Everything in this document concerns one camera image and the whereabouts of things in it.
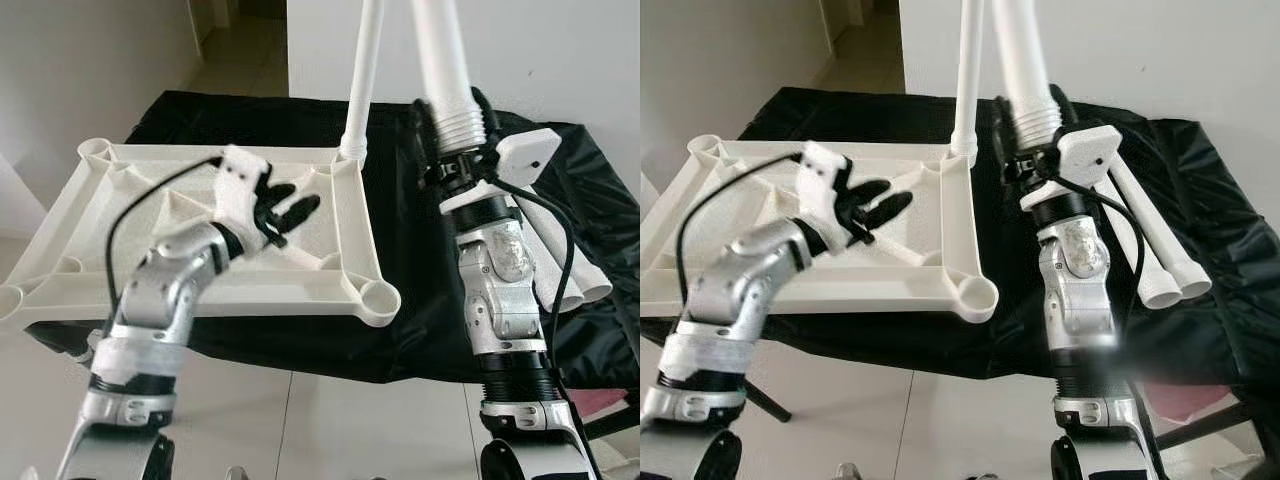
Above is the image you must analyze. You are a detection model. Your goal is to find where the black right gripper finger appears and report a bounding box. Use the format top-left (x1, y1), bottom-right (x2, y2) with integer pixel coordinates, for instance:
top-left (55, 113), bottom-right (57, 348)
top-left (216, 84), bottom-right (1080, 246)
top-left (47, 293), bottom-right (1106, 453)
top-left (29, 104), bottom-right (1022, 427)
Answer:
top-left (412, 98), bottom-right (434, 166)
top-left (993, 95), bottom-right (1016, 163)
top-left (1050, 84), bottom-right (1081, 136)
top-left (470, 87), bottom-right (501, 143)

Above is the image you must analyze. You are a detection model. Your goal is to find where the pink round object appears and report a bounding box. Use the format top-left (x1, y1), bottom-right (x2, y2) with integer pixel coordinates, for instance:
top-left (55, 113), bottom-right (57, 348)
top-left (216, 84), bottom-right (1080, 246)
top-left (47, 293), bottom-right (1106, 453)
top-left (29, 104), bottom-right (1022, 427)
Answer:
top-left (570, 388), bottom-right (640, 416)
top-left (1145, 380), bottom-right (1251, 421)

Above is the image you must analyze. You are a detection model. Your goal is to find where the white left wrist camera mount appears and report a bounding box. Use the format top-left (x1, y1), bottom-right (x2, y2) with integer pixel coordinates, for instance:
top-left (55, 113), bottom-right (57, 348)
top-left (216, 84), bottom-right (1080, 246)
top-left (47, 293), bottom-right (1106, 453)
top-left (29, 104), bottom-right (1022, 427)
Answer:
top-left (212, 145), bottom-right (273, 251)
top-left (795, 140), bottom-right (851, 246)

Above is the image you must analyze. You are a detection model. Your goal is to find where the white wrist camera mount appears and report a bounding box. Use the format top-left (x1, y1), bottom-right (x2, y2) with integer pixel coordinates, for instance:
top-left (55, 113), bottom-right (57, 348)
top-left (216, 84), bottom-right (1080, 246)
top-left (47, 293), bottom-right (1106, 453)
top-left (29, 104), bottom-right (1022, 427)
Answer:
top-left (440, 128), bottom-right (563, 214)
top-left (795, 140), bottom-right (851, 246)
top-left (1018, 125), bottom-right (1123, 211)
top-left (212, 145), bottom-right (273, 251)

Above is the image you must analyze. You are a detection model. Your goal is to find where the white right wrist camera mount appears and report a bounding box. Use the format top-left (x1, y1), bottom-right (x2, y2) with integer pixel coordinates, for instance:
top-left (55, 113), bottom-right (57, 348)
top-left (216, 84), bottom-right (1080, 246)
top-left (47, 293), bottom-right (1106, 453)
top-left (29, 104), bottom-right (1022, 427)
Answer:
top-left (1018, 125), bottom-right (1123, 211)
top-left (440, 128), bottom-right (563, 214)

